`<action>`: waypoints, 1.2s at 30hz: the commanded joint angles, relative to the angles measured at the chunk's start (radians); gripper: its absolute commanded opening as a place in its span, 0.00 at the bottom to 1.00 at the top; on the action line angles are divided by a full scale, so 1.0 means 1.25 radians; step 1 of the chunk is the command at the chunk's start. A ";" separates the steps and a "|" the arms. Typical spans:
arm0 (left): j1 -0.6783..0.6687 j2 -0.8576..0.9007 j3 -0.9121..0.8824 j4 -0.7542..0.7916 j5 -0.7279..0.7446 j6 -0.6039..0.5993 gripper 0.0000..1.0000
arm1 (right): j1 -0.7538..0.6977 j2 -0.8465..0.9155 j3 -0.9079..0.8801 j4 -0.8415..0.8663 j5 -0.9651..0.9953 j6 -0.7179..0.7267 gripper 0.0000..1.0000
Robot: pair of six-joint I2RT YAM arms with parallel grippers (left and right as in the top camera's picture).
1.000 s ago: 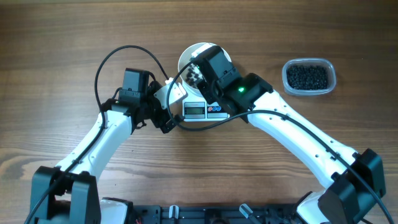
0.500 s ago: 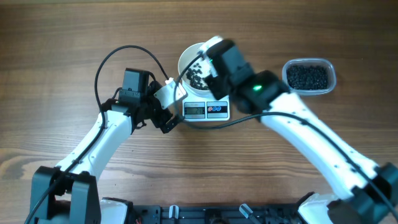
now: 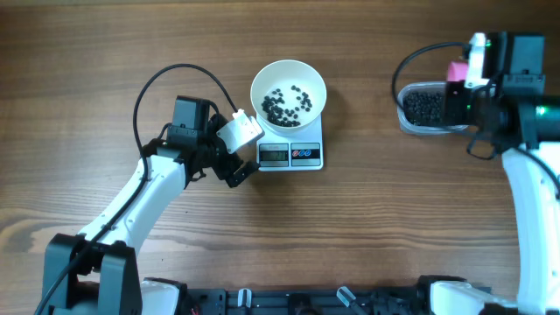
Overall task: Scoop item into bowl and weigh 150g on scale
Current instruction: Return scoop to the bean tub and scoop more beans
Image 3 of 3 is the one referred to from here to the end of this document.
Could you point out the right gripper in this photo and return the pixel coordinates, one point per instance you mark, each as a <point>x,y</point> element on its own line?
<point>454,90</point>

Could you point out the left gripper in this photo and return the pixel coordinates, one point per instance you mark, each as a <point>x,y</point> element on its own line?
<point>232,164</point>

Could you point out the pink scoop blue handle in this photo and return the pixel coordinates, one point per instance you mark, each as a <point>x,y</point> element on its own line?
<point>457,71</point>

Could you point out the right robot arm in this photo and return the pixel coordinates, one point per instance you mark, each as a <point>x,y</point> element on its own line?
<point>501,94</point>

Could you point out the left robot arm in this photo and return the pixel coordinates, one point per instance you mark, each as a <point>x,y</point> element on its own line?
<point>95,271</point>

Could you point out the white digital kitchen scale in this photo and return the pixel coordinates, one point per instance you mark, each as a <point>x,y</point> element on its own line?
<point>292,151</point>

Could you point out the black beans in bowl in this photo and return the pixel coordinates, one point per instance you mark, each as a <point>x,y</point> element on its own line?
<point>287,107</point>

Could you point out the white bowl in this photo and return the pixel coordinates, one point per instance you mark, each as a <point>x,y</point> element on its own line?
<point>284,73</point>

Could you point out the black beans in container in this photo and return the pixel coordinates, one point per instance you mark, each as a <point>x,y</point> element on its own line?
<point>423,108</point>

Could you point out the clear plastic bean container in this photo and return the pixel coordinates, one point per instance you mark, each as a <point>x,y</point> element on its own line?
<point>411,129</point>

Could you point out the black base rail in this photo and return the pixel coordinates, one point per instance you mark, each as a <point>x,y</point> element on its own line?
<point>302,302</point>

